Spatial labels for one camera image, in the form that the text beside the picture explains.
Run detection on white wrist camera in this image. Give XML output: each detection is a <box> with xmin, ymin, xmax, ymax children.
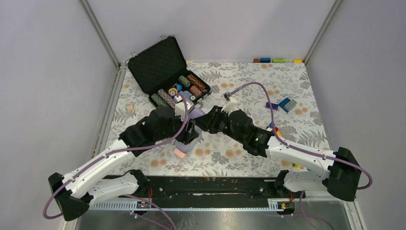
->
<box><xmin>174</xmin><ymin>100</ymin><xmax>195</xmax><ymax>121</ymax></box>
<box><xmin>221</xmin><ymin>92</ymin><xmax>238</xmax><ymax>113</ymax></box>

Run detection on yellow ten chip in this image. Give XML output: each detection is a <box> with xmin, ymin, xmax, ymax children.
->
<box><xmin>168</xmin><ymin>88</ymin><xmax>178</xmax><ymax>97</ymax></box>

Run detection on blue block at wall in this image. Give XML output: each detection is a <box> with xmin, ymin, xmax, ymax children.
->
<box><xmin>259</xmin><ymin>57</ymin><xmax>272</xmax><ymax>63</ymax></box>

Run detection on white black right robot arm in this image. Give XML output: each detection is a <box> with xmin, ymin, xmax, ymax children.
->
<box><xmin>189</xmin><ymin>106</ymin><xmax>361</xmax><ymax>202</ymax></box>

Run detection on grey toy brick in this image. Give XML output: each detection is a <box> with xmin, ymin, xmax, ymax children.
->
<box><xmin>284</xmin><ymin>99</ymin><xmax>297</xmax><ymax>113</ymax></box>

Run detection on aluminium frame rail right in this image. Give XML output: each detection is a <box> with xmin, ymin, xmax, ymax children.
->
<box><xmin>303</xmin><ymin>0</ymin><xmax>343</xmax><ymax>66</ymax></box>

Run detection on pink folding umbrella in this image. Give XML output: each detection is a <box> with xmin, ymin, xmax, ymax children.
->
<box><xmin>174</xmin><ymin>148</ymin><xmax>186</xmax><ymax>168</ymax></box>

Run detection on blue playing card deck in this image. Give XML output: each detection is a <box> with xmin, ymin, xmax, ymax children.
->
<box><xmin>180</xmin><ymin>91</ymin><xmax>196</xmax><ymax>101</ymax></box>

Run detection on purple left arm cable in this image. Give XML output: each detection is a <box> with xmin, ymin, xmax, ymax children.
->
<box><xmin>43</xmin><ymin>92</ymin><xmax>190</xmax><ymax>220</ymax></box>

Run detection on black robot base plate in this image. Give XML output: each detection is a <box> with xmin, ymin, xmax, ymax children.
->
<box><xmin>95</xmin><ymin>174</ymin><xmax>307</xmax><ymax>210</ymax></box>

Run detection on green blue chip stack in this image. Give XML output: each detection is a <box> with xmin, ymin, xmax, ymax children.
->
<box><xmin>151</xmin><ymin>94</ymin><xmax>168</xmax><ymax>107</ymax></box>

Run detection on aluminium frame rail left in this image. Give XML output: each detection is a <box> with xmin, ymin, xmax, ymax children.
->
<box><xmin>79</xmin><ymin>0</ymin><xmax>126</xmax><ymax>160</ymax></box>

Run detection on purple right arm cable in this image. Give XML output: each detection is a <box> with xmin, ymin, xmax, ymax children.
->
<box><xmin>229</xmin><ymin>81</ymin><xmax>373</xmax><ymax>191</ymax></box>

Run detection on aluminium frame rail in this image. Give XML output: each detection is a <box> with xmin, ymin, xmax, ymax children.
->
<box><xmin>303</xmin><ymin>0</ymin><xmax>343</xmax><ymax>66</ymax></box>
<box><xmin>79</xmin><ymin>0</ymin><xmax>126</xmax><ymax>160</ymax></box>

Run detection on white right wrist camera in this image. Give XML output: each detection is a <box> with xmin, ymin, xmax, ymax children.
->
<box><xmin>221</xmin><ymin>92</ymin><xmax>238</xmax><ymax>113</ymax></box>

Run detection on floral table cloth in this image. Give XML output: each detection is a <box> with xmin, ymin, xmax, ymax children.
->
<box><xmin>113</xmin><ymin>62</ymin><xmax>330</xmax><ymax>177</ymax></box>

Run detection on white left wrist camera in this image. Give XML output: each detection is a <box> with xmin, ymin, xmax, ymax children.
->
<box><xmin>174</xmin><ymin>100</ymin><xmax>195</xmax><ymax>121</ymax></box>

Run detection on blue toy brick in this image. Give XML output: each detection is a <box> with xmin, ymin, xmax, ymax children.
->
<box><xmin>278</xmin><ymin>98</ymin><xmax>291</xmax><ymax>113</ymax></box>

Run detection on orange black chip stack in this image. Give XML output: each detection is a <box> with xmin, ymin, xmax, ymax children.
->
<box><xmin>186</xmin><ymin>74</ymin><xmax>206</xmax><ymax>92</ymax></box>

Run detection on black poker chip case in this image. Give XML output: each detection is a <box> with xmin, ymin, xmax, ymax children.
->
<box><xmin>126</xmin><ymin>35</ymin><xmax>212</xmax><ymax>107</ymax></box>

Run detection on green block at wall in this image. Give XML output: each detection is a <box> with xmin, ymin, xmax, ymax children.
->
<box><xmin>272</xmin><ymin>58</ymin><xmax>286</xmax><ymax>63</ymax></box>

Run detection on purple toy brick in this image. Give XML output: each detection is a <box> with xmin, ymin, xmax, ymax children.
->
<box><xmin>265</xmin><ymin>102</ymin><xmax>279</xmax><ymax>111</ymax></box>

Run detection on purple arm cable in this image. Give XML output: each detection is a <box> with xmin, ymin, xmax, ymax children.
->
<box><xmin>43</xmin><ymin>92</ymin><xmax>190</xmax><ymax>220</ymax></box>
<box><xmin>229</xmin><ymin>81</ymin><xmax>373</xmax><ymax>191</ymax></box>

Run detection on yellow toy brick vehicle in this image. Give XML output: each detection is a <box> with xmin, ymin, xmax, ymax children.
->
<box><xmin>266</xmin><ymin>122</ymin><xmax>283</xmax><ymax>138</ymax></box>

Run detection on red chip stack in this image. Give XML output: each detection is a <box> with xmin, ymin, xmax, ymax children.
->
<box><xmin>190</xmin><ymin>86</ymin><xmax>203</xmax><ymax>98</ymax></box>

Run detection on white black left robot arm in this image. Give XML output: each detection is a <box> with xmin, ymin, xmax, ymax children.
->
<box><xmin>48</xmin><ymin>107</ymin><xmax>204</xmax><ymax>221</ymax></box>

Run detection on lilac umbrella zip case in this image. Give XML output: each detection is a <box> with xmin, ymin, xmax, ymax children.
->
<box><xmin>175</xmin><ymin>108</ymin><xmax>205</xmax><ymax>153</ymax></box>

